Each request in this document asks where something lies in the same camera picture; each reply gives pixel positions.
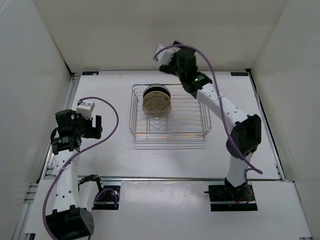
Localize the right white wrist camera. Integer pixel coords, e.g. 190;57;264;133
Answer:
153;44;176;65

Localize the purple cable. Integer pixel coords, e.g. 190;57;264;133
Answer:
41;96;120;240
153;43;263;205

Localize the black plate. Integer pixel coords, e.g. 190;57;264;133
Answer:
143;86;171;99

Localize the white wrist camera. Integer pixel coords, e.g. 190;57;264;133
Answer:
76;99;95;120
153;44;176;65

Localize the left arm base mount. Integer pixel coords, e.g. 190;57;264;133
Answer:
92;182;121;211

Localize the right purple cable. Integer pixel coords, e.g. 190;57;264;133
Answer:
153;43;263;205

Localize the aluminium table frame rail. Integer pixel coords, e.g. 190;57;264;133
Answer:
11;72;82;240

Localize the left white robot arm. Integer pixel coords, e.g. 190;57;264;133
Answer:
45;109;105;240

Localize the clear glass plate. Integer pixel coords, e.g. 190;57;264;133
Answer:
149;83;165;88
148;109;166;120

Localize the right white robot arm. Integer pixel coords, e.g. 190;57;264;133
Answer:
154;43;263;201

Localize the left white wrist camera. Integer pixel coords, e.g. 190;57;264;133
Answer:
76;99;95;120

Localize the beige printed plate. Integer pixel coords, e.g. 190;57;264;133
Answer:
142;91;172;116

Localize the chrome wire dish rack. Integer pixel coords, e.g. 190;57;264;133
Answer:
129;83;212;138

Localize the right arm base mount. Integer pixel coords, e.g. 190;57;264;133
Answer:
204;184;258;212

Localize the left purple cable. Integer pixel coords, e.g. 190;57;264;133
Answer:
41;96;120;240

